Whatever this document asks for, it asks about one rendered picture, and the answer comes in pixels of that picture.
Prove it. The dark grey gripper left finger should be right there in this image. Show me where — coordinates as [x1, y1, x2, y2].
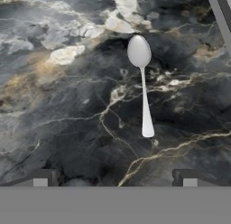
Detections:
[6, 168, 60, 188]

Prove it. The silver spoon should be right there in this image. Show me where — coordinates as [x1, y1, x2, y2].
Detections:
[126, 33, 156, 139]

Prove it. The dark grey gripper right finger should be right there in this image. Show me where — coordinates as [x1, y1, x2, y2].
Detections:
[171, 168, 224, 188]

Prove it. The grey metal stand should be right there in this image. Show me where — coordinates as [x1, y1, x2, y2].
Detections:
[205, 0, 231, 58]

